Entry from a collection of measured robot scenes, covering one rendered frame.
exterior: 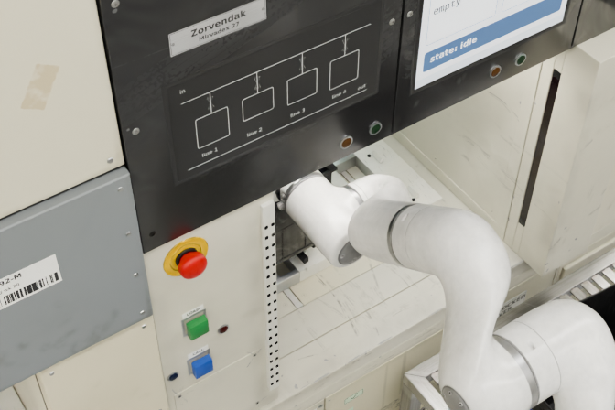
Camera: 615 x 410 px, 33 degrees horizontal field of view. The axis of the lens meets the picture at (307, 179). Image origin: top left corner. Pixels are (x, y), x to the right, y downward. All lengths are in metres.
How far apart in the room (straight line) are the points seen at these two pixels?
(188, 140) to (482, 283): 0.39
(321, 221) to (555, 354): 0.47
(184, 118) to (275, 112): 0.13
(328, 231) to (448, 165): 0.59
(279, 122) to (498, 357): 0.39
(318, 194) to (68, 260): 0.49
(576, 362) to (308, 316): 0.74
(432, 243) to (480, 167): 0.75
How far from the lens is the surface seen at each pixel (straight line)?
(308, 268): 1.92
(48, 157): 1.15
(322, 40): 1.26
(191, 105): 1.19
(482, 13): 1.44
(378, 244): 1.39
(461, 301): 1.25
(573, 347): 1.28
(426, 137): 2.12
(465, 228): 1.26
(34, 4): 1.03
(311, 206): 1.58
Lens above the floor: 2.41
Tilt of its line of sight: 46 degrees down
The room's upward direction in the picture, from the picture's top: straight up
